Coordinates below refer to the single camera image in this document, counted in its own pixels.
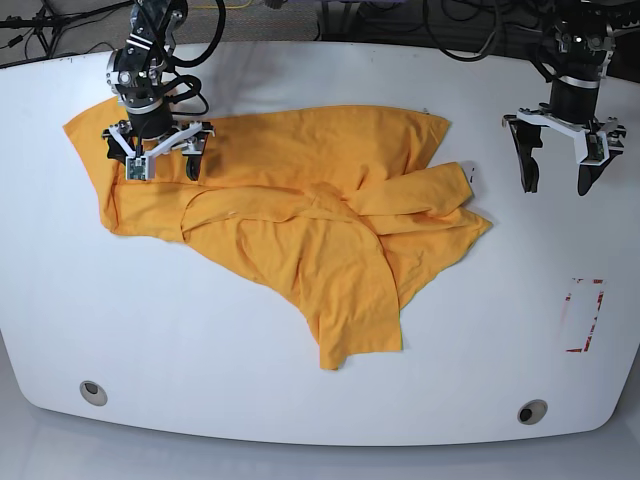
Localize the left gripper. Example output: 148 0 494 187
502 79 626 196

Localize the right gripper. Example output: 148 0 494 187
102 110 215 181

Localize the orange T-shirt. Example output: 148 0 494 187
64 100 491 370

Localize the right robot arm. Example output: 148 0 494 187
101 1 226 181

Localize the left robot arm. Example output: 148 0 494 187
502 1 639 196

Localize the red tape rectangle marking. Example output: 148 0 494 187
560 278 606 353

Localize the black tripod stand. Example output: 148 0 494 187
1 0 82 60

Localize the left grey table grommet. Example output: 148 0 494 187
79 381 108 407

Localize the grey table grommet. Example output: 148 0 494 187
79 381 108 407
517 399 548 426

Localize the right grey table grommet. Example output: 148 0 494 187
517 399 548 426

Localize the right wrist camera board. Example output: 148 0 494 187
125 156 152 181

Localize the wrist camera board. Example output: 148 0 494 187
125 156 152 181
583 132 608 166

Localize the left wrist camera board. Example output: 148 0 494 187
583 132 608 166

